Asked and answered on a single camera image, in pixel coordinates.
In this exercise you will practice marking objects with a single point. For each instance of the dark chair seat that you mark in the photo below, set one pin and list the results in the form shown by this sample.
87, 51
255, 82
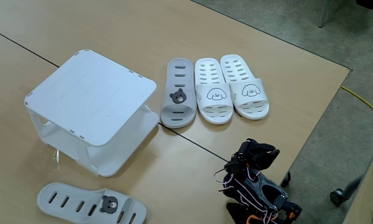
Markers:
371, 4

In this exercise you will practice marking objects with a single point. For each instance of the clear tape scrap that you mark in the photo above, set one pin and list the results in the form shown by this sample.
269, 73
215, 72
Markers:
56, 157

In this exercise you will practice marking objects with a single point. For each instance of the grey bear slipper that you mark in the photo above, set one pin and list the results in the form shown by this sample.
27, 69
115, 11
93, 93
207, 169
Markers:
178, 93
71, 203

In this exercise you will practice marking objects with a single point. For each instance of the white plastic two-tier shoe rack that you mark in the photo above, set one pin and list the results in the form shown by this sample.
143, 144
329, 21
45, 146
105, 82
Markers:
90, 96

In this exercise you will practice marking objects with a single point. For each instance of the white dog slipper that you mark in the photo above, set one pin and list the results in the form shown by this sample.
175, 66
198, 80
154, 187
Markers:
213, 96
247, 90

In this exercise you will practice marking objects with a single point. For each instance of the black table caster wheel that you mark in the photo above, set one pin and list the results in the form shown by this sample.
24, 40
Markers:
286, 180

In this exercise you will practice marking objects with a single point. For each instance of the metal chair leg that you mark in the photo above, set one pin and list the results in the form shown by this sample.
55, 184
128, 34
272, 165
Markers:
323, 14

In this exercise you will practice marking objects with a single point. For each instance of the grey chair base leg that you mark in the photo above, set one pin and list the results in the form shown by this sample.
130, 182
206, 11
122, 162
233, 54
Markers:
352, 186

